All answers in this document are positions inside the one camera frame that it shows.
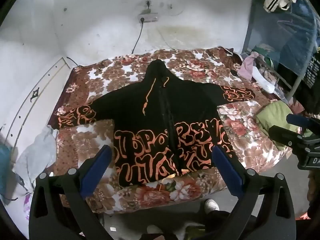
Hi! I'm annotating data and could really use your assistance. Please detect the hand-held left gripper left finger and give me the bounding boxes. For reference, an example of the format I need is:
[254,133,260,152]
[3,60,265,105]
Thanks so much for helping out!
[29,144,113,240]

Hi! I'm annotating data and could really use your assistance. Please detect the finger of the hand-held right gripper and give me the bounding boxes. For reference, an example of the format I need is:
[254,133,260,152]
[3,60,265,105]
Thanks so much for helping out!
[286,114,320,130]
[268,125,312,147]

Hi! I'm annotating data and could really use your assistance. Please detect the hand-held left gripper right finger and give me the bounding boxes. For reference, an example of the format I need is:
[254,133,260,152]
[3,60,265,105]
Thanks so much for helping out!
[211,145,297,240]

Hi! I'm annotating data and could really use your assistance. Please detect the black orange printed hoodie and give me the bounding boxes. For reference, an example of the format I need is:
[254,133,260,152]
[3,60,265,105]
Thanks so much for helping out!
[47,60,256,187]

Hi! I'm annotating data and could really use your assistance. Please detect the green folded cloth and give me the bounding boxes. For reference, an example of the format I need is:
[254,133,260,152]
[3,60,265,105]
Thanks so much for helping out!
[255,101,303,151]

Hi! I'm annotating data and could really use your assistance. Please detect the brown floral blanket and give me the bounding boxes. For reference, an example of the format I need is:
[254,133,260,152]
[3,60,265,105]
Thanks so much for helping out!
[47,46,300,214]

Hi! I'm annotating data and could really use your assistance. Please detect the black printed garment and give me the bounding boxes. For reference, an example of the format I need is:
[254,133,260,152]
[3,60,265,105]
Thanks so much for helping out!
[297,51,320,114]

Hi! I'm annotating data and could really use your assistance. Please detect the person's white shoe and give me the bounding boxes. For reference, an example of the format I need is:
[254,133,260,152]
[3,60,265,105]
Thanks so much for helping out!
[204,199,220,212]

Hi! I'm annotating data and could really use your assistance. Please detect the white sock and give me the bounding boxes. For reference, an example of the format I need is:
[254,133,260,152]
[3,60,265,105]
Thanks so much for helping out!
[252,65,276,93]

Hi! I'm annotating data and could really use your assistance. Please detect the person's black trouser leg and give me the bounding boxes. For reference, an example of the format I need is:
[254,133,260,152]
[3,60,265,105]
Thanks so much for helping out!
[199,210,232,240]

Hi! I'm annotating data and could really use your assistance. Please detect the white cloth on floor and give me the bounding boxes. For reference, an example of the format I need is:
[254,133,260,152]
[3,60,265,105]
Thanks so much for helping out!
[16,125,59,196]

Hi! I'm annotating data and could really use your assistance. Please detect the pink cloth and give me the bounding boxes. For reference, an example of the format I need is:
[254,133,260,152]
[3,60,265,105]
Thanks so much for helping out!
[237,52,261,81]

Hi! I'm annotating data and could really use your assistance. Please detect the purple floral cloth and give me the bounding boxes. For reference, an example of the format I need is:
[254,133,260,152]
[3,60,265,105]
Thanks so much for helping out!
[23,194,32,228]

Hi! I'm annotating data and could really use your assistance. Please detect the blue denim jeans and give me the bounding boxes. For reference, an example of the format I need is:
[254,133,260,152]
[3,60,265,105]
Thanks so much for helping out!
[269,0,320,77]

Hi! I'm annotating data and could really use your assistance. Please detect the teal cloth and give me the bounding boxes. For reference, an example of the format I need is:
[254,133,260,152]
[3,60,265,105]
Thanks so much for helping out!
[0,140,18,193]

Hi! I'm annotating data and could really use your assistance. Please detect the white board with black ornament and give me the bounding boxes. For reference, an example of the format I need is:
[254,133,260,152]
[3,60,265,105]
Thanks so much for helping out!
[0,57,73,160]

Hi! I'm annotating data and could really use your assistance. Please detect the grey metal rack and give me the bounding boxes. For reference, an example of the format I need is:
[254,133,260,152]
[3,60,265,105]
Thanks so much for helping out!
[241,0,307,103]

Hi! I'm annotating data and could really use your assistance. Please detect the black power cable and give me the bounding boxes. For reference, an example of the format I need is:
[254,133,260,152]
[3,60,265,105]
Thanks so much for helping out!
[131,21,146,54]

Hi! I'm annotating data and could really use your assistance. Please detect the white wall power strip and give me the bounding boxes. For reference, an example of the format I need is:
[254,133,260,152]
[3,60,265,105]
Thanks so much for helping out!
[137,12,159,24]

